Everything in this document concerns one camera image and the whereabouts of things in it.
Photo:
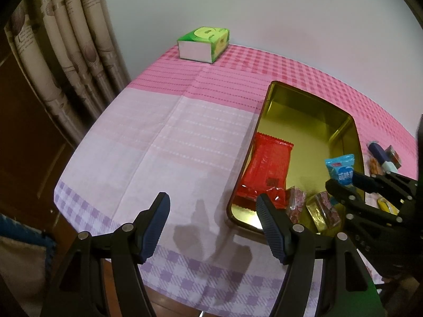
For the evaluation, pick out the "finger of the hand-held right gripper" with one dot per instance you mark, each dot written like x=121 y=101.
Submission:
x=363 y=180
x=360 y=209

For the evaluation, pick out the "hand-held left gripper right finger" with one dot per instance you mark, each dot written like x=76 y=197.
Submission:
x=269 y=224

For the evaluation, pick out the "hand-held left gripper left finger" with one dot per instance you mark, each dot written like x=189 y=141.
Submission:
x=153 y=234

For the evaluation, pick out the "clear peanut packet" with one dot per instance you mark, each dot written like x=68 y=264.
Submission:
x=373 y=165

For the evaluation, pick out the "yellow snack packet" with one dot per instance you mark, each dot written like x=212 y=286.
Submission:
x=385 y=204

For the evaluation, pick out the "blue candy packet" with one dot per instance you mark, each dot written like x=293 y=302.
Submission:
x=340 y=168

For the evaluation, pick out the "dark blue snack packet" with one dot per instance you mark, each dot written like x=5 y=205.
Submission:
x=376 y=150

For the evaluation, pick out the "sesame block packet red label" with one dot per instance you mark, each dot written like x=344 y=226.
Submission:
x=393 y=157

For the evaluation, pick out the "red snack packet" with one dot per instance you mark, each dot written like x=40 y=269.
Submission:
x=267 y=165

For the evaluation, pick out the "dark red gold tin box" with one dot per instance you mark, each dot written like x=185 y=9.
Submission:
x=297 y=122

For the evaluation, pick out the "pink checked tablecloth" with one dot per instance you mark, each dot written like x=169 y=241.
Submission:
x=165 y=122

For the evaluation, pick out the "blue-trimmed grey cushion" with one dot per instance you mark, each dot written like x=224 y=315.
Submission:
x=19 y=254

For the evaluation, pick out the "brown wooden cabinet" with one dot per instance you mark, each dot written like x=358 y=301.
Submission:
x=26 y=155

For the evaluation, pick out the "green tissue box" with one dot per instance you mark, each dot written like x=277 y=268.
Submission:
x=205 y=36

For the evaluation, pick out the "beige patterned curtain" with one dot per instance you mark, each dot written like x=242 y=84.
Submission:
x=66 y=39

